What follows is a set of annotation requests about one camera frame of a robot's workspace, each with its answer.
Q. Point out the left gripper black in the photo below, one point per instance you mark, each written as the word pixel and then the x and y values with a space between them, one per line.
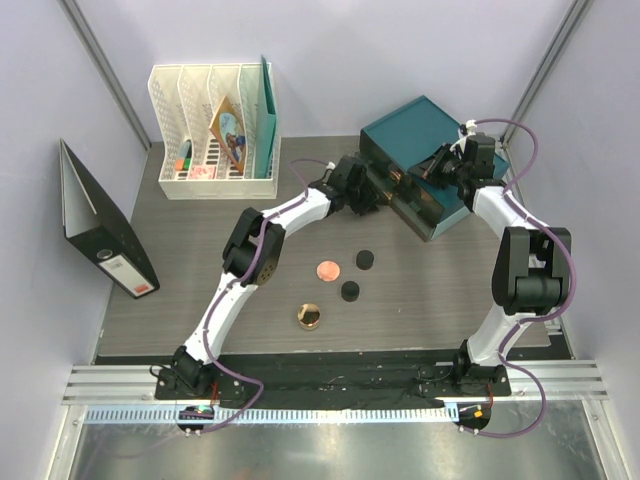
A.
pixel 371 199

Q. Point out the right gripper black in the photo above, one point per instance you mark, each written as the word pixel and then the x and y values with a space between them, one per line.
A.
pixel 430 169

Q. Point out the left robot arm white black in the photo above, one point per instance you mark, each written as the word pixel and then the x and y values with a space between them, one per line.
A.
pixel 250 258

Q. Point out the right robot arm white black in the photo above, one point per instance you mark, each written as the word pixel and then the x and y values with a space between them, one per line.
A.
pixel 532 274

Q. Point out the teal drawer organizer box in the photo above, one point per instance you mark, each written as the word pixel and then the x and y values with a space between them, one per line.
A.
pixel 414 131

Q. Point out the black round cap upper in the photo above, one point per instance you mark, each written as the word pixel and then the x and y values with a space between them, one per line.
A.
pixel 365 259

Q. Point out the black round cap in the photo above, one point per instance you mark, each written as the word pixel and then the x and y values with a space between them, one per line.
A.
pixel 350 291
pixel 365 259

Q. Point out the black round cap lower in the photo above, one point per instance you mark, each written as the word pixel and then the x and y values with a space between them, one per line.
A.
pixel 350 291

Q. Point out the teal folder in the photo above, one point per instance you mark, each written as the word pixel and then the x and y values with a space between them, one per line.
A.
pixel 265 123

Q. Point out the illustrated picture book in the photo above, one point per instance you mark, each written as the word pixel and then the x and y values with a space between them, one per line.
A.
pixel 228 129

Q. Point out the gold lidded cream jar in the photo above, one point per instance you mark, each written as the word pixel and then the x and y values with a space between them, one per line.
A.
pixel 308 316

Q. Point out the pink sticky note pad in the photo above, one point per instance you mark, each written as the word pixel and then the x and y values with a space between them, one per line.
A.
pixel 202 172

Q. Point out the white mesh file organizer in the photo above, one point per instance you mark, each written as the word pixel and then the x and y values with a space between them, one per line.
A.
pixel 184 98

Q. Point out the green orange highlighter markers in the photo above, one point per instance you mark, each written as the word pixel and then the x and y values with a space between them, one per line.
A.
pixel 183 160

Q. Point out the black lever arch binder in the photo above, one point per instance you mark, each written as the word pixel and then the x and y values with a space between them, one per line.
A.
pixel 98 229

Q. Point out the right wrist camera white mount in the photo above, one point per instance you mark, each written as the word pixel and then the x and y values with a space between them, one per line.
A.
pixel 467 128

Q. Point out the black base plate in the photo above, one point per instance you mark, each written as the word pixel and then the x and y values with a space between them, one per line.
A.
pixel 422 373

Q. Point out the aluminium rail frame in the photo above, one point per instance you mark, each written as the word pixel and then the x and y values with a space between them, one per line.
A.
pixel 131 395

